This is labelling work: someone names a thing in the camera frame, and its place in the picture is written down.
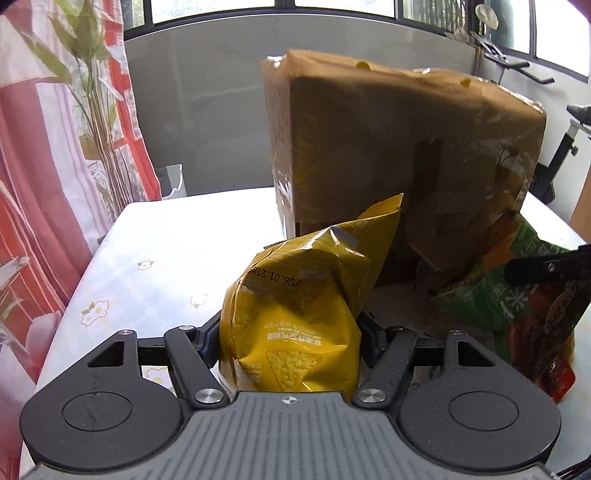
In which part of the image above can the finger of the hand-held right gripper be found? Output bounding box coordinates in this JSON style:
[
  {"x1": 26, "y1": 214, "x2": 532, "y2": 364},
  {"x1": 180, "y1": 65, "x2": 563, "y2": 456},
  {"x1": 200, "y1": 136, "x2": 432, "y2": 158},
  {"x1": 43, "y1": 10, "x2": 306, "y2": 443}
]
[{"x1": 505, "y1": 244, "x2": 591, "y2": 288}]

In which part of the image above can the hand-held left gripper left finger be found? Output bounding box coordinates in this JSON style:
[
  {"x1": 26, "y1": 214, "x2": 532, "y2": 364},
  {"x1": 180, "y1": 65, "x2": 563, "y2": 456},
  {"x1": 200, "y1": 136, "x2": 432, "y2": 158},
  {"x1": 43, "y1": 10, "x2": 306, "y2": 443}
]
[{"x1": 87, "y1": 310, "x2": 230, "y2": 409}]

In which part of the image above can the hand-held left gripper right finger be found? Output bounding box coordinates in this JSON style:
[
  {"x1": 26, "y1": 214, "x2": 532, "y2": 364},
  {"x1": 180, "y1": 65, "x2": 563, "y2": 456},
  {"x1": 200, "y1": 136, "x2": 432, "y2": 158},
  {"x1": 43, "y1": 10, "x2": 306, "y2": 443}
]
[{"x1": 352, "y1": 311, "x2": 497, "y2": 409}]

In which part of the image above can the green snack bag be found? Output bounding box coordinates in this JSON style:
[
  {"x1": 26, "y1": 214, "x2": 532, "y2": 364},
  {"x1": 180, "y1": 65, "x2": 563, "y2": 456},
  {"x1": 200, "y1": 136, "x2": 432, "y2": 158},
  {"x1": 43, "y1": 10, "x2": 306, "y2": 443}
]
[{"x1": 429, "y1": 210, "x2": 583, "y2": 333}]

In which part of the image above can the red snack bag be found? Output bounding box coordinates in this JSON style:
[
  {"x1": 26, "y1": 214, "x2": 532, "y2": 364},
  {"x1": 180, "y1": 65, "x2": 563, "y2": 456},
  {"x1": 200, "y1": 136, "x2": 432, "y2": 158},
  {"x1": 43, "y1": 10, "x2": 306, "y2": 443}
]
[{"x1": 505, "y1": 274, "x2": 578, "y2": 404}]

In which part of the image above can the yellow snack bag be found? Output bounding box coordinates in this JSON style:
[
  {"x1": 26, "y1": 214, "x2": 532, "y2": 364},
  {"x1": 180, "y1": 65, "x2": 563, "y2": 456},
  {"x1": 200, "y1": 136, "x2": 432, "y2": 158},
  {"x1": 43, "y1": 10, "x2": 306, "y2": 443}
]
[{"x1": 218, "y1": 193, "x2": 404, "y2": 393}]

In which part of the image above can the brown cardboard box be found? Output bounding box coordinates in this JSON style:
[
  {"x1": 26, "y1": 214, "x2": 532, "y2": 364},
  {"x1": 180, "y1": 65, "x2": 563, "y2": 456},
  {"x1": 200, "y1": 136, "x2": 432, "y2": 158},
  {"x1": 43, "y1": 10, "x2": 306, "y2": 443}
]
[{"x1": 261, "y1": 48, "x2": 548, "y2": 289}]

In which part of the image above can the black exercise bike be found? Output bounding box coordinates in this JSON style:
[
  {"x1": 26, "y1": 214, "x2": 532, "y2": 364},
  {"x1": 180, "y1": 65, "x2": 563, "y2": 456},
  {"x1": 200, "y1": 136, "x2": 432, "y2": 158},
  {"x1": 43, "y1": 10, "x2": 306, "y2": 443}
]
[{"x1": 468, "y1": 30, "x2": 591, "y2": 204}]

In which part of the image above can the white plastic container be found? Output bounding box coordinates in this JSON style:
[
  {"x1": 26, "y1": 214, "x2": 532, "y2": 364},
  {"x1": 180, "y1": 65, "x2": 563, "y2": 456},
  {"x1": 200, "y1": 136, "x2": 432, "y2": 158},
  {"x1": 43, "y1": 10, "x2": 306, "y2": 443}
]
[{"x1": 154, "y1": 164, "x2": 188, "y2": 200}]

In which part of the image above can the red plant print curtain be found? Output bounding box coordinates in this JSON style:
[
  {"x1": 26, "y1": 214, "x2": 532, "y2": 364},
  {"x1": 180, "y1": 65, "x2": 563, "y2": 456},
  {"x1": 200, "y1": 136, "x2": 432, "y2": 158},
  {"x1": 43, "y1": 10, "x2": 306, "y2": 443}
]
[{"x1": 0, "y1": 0, "x2": 162, "y2": 384}]

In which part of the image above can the black framed window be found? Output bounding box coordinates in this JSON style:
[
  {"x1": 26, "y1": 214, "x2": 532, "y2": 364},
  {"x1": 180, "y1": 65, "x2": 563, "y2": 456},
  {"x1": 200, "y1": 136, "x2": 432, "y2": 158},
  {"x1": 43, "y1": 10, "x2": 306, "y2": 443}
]
[{"x1": 124, "y1": 0, "x2": 591, "y2": 79}]

